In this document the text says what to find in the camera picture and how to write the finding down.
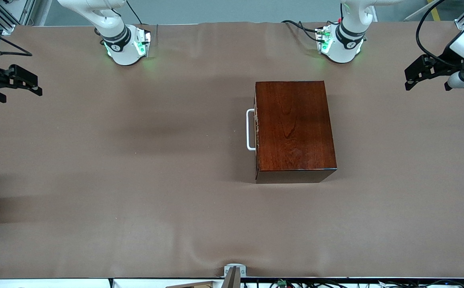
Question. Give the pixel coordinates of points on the brown table mat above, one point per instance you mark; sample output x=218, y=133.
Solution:
x=136, y=220

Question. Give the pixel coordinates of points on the grey slanted metal bar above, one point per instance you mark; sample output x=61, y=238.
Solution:
x=419, y=12

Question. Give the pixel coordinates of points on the light wooden drawer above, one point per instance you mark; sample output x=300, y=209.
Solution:
x=248, y=128

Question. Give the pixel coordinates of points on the dark brown wooden cabinet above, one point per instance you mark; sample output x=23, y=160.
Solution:
x=295, y=128

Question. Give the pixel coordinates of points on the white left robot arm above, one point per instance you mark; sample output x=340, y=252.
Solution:
x=345, y=40

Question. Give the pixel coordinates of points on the silver metal clamp bracket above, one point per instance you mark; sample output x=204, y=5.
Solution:
x=243, y=270

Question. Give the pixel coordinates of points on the green terminal connector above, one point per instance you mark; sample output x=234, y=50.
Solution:
x=282, y=282

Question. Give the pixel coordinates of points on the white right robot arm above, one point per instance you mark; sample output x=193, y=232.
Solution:
x=122, y=44

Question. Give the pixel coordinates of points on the tan wooden board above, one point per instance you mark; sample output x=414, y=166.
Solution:
x=192, y=285

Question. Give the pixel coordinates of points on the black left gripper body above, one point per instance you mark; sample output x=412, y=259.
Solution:
x=446, y=63

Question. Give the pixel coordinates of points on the grey metal strut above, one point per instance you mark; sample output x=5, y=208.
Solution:
x=232, y=280

